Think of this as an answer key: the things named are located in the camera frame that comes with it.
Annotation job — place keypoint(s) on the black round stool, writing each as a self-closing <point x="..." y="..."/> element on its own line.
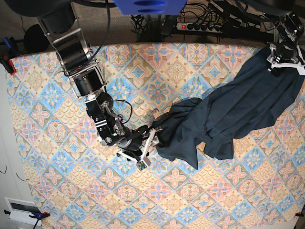
<point x="35" y="40"/>

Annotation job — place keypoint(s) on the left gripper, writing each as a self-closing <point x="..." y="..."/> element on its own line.
<point x="283" y="53"/>

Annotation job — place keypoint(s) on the white power strip red switch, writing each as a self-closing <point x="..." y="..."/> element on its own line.
<point x="183" y="26"/>

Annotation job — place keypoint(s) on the red black clamp upper left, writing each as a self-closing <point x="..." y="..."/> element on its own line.
<point x="5" y="60"/>

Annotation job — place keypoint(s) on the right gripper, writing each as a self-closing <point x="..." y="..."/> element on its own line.
<point x="134" y="141"/>

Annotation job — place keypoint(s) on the dark navy t-shirt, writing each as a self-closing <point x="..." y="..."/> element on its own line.
<point x="253" y="100"/>

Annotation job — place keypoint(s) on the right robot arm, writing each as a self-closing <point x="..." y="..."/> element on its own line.
<point x="61" y="27"/>

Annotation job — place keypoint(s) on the blue clamp lower left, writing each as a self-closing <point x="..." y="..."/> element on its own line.
<point x="35" y="215"/>

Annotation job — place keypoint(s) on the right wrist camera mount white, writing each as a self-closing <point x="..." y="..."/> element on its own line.
<point x="142" y="161"/>

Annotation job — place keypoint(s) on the patterned colourful tablecloth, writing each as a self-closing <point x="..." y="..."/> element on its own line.
<point x="84" y="185"/>

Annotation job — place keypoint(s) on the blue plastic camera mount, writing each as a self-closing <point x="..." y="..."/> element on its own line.
<point x="150" y="7"/>

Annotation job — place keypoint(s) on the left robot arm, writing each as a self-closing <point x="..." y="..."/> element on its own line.
<point x="279" y="13"/>

